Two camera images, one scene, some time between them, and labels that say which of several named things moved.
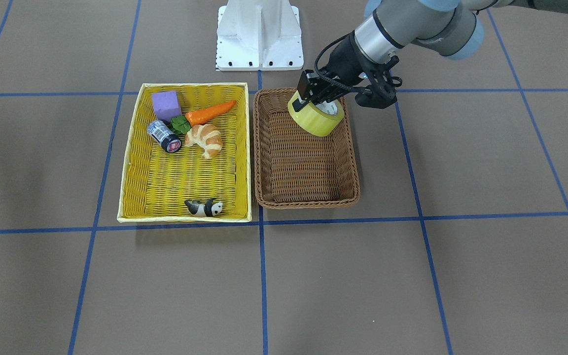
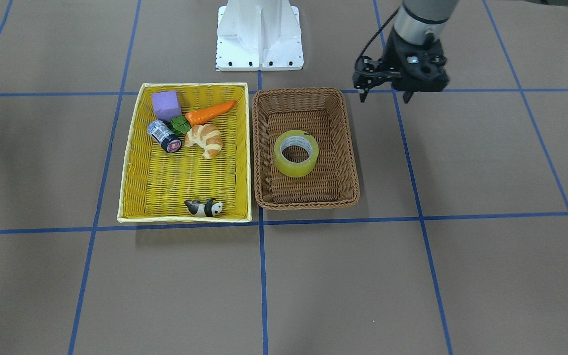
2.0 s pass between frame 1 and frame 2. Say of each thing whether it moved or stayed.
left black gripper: moved
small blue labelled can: stayed
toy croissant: stayed
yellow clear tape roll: moved
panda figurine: stayed
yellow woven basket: stayed
